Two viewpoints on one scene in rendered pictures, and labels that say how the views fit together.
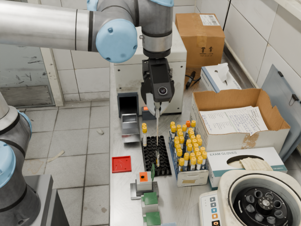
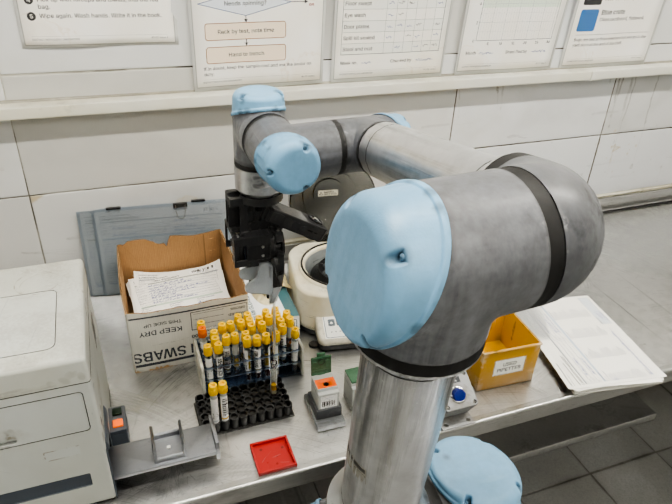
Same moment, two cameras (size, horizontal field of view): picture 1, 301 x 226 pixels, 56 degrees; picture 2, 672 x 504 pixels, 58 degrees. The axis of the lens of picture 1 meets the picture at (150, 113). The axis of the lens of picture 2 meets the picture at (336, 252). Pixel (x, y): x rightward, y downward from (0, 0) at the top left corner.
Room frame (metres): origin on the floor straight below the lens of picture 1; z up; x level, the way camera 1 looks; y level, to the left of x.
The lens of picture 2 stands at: (0.77, 0.83, 1.74)
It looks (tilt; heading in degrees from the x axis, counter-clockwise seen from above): 31 degrees down; 254
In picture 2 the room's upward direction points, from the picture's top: 3 degrees clockwise
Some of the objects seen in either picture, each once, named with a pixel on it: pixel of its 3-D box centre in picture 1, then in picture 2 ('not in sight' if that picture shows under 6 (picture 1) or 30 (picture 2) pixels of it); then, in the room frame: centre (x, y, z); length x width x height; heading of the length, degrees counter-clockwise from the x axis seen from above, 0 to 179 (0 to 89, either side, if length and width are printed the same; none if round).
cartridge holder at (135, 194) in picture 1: (144, 188); (324, 405); (0.55, 0.02, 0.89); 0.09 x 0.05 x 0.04; 95
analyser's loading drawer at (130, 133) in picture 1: (129, 119); (154, 448); (0.86, 0.08, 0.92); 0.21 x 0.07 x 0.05; 6
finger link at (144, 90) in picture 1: (148, 90); (275, 261); (0.64, 0.00, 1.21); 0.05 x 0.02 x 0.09; 96
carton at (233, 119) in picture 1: (234, 123); (181, 295); (0.80, -0.31, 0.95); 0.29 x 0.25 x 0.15; 96
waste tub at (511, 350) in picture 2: not in sight; (492, 347); (0.18, -0.04, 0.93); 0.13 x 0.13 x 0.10; 3
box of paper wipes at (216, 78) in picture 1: (221, 76); not in sight; (1.14, -0.33, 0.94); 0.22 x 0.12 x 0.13; 10
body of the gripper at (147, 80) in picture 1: (156, 66); (255, 224); (0.67, -0.02, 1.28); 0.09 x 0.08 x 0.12; 6
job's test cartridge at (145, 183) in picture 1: (144, 183); (324, 394); (0.55, 0.02, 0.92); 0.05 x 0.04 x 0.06; 95
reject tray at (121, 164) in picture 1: (121, 164); (273, 455); (0.67, 0.10, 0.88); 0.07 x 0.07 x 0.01; 6
